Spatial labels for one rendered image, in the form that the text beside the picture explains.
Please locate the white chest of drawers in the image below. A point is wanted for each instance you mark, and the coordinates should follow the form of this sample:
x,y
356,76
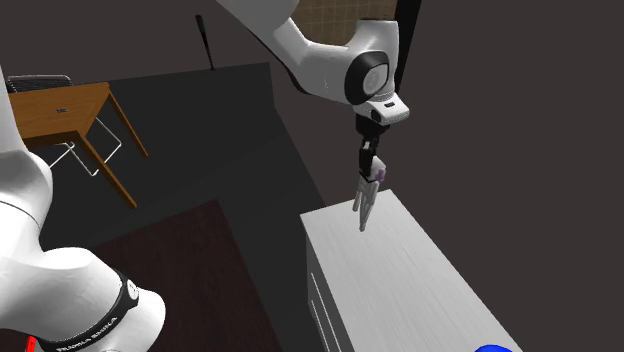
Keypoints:
x,y
390,273

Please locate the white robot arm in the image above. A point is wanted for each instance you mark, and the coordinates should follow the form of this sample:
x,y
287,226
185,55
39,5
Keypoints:
x,y
63,292

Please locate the black chair with metal legs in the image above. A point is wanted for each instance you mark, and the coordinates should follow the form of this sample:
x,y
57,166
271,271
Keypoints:
x,y
34,82

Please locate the brown wooden table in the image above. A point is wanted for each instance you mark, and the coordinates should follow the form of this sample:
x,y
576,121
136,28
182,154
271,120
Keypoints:
x,y
53,112

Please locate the black thin pole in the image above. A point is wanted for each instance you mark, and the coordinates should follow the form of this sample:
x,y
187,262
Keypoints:
x,y
204,41

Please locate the blue round object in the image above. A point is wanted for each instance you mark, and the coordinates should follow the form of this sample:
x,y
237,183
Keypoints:
x,y
493,348

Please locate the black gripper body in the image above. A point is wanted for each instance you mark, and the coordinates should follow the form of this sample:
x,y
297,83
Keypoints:
x,y
370,128

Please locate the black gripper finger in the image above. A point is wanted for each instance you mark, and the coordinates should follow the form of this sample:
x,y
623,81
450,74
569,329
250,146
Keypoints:
x,y
365,158

